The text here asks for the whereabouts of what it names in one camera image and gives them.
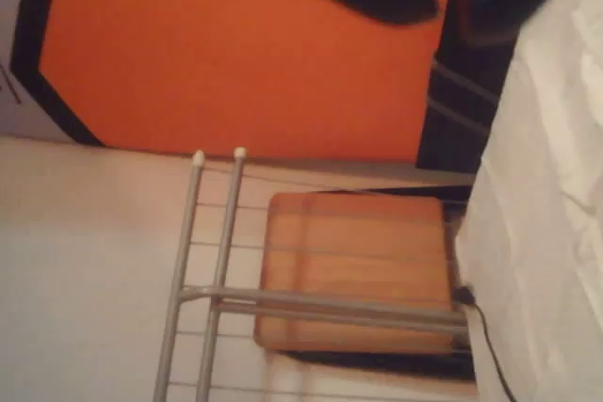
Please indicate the wooden stool seat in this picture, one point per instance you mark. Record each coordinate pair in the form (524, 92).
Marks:
(353, 242)

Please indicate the grey metal drying rack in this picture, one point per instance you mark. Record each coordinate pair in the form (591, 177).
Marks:
(330, 299)

